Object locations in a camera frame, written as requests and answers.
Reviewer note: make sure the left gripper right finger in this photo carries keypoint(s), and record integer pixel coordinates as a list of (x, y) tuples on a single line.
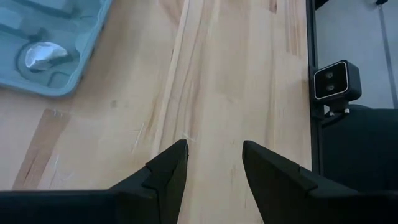
[(295, 199)]

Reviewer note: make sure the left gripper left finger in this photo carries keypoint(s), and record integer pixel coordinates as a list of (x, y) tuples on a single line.
[(124, 205)]

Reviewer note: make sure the grey plastic tool case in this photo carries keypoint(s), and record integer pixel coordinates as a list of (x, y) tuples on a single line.
[(77, 62)]

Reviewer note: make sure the crumpled silver foil piece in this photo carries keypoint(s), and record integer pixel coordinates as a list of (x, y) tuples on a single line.
[(45, 54)]

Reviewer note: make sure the table-level camera module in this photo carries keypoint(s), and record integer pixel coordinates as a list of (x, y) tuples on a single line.
[(332, 81)]

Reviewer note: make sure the black aluminium table frame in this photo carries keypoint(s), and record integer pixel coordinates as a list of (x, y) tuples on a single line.
[(312, 31)]

